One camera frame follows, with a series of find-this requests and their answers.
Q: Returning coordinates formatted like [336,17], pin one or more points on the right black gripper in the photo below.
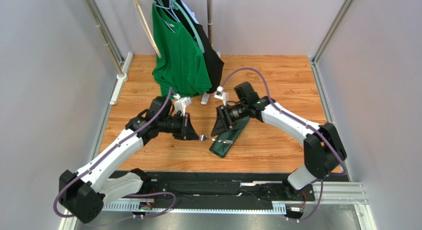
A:
[223,117]

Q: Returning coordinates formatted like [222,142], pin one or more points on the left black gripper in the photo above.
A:
[186,131]

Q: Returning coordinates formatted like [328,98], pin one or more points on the silver fork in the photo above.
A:
[204,138]

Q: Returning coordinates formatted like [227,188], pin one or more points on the dark green cloth napkin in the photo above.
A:
[221,149]

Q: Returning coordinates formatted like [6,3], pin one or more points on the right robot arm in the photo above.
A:
[323,148]

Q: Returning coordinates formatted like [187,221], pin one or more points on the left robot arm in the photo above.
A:
[86,191]

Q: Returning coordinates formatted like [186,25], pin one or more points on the white clothes rack base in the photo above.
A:
[206,96]

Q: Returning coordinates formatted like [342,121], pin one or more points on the black t-shirt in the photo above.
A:
[214,65]

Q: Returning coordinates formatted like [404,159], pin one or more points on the green t-shirt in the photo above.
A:
[181,66]

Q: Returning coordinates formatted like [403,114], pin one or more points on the metal rack pole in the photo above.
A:
[210,21]

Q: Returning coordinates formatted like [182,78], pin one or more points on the teal clothes hanger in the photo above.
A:
[179,11]

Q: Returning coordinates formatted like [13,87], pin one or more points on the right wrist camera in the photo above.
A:
[221,95]

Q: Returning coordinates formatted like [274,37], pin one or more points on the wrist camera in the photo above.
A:
[181,103]
[221,95]

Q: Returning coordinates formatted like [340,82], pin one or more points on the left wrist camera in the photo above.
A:
[181,103]

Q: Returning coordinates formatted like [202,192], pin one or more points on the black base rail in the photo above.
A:
[225,191]

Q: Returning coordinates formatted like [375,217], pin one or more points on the white corner pole bracket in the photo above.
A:
[121,78]

